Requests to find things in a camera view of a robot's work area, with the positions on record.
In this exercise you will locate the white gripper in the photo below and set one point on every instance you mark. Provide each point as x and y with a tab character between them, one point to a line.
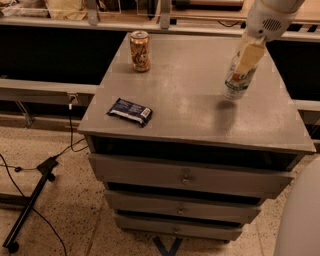
265	24

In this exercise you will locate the white green 7up can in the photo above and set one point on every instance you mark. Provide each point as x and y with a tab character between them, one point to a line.
236	84

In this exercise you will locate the orange brown soda can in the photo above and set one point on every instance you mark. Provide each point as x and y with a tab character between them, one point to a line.
139	44

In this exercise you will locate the grey drawer cabinet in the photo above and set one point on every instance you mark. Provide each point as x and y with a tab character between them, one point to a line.
203	165

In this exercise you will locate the dark blue snack packet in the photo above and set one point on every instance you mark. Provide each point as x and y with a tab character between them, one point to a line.
131	111

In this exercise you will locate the black stand leg with wheels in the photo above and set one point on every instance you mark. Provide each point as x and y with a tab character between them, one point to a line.
26	203

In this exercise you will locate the grey metal shelf rail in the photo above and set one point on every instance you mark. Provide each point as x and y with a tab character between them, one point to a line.
46	92

